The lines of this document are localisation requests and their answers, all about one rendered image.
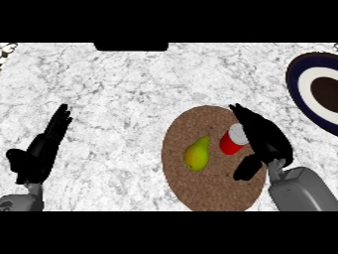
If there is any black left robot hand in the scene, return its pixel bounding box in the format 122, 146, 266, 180
5, 103, 76, 186

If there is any round brown placemat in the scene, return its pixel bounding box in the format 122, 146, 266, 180
162, 104, 268, 212

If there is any navy and white plate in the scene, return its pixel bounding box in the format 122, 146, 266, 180
286, 52, 338, 143

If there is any yellow-green pear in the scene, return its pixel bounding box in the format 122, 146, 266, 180
184, 134, 213, 172

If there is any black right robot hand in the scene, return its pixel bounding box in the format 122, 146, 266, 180
228, 103, 296, 182

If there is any red can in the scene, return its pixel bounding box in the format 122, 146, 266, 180
219, 122, 252, 156

